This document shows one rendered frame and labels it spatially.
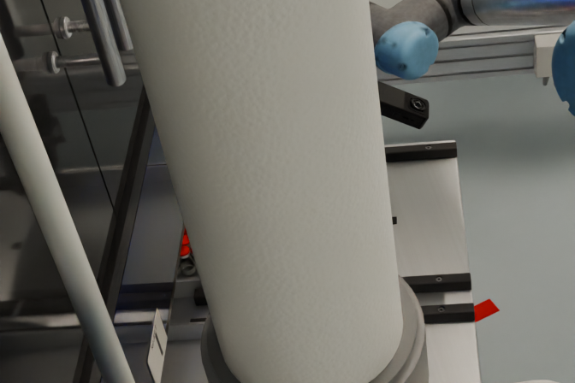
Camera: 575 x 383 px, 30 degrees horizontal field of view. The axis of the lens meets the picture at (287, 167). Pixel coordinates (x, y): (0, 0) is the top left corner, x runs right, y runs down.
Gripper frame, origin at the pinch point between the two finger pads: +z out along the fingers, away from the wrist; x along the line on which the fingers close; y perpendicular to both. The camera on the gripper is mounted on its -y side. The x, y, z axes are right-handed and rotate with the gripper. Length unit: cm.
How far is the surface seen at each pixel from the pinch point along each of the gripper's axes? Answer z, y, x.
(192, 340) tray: 2.8, 26.7, 28.8
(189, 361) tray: 2.8, 26.7, 32.5
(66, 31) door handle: -55, 26, 35
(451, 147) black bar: 1.9, -12.0, -6.5
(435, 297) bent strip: 3.5, -7.8, 23.3
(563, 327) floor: 92, -35, -41
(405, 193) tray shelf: 3.7, -4.2, 1.3
